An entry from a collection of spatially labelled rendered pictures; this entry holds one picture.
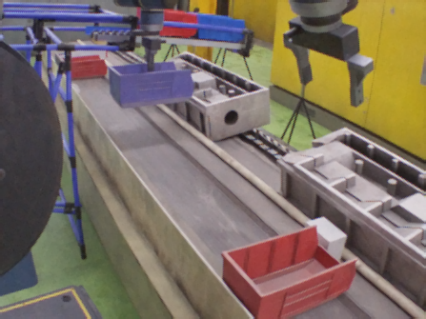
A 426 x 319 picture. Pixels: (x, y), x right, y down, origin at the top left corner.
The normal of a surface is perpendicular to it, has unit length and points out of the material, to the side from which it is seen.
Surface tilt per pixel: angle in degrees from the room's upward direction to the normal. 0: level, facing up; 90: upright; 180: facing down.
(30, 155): 89
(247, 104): 90
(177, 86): 92
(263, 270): 88
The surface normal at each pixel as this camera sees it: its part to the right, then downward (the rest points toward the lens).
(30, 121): 0.73, 0.31
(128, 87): 0.47, 0.44
